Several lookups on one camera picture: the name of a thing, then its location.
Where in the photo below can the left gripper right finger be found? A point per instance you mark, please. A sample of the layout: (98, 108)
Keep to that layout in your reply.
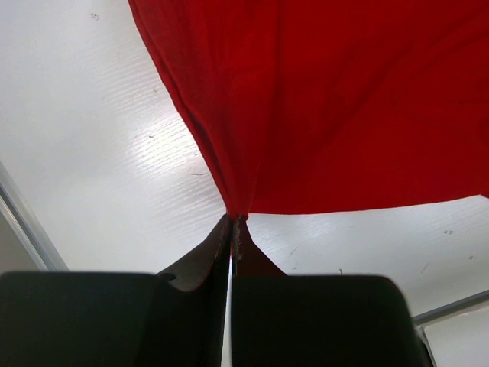
(315, 320)

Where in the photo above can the aluminium table edge rail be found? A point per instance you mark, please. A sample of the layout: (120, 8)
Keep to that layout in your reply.
(40, 248)

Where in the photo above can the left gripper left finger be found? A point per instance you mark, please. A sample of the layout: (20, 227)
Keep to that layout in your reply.
(172, 318)

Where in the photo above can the red t shirt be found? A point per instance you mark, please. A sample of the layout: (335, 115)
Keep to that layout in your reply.
(304, 107)

